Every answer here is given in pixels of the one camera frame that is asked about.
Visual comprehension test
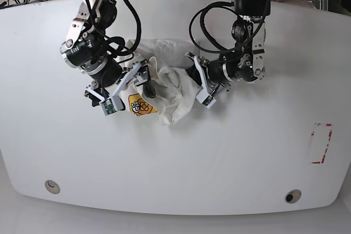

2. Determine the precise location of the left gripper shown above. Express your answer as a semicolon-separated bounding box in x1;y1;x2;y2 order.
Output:
186;16;266;99

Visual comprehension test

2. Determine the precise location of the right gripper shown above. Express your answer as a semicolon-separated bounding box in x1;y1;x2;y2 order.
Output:
60;0;156;107

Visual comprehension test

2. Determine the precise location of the white printed T-shirt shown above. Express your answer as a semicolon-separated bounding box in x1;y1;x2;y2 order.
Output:
120;39;201;125

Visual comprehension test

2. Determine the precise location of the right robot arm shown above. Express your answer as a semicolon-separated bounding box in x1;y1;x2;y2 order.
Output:
60;0;156;116

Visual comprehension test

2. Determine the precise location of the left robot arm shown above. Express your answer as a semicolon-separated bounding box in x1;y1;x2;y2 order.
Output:
187;0;270;108

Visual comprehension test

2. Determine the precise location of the left table grommet hole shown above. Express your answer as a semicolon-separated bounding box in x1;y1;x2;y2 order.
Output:
44;180;60;195

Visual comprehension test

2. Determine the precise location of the table grommet hole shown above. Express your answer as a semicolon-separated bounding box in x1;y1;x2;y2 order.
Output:
285;190;302;204
44;180;60;195

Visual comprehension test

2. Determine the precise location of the red tape rectangle marking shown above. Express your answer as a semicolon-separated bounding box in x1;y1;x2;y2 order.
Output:
308;123;333;164

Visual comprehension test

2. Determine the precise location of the right table grommet hole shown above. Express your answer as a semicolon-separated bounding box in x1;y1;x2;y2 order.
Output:
285;190;302;204

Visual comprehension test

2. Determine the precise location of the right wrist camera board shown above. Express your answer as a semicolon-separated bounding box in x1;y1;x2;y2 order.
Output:
99;96;126;116

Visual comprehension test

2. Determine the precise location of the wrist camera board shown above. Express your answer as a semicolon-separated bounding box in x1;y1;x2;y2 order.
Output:
196;90;217;109
99;96;126;116

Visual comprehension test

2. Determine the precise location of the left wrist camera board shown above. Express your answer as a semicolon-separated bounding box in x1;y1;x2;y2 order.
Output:
196;90;217;109

